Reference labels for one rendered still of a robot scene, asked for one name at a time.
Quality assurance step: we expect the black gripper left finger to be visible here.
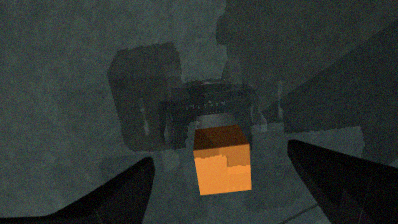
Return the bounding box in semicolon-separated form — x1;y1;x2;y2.
0;156;155;224

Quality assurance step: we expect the orange block with dark blue square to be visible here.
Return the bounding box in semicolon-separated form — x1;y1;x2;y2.
193;124;252;195

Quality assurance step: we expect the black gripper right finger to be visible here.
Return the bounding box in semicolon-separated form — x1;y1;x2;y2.
287;139;398;224

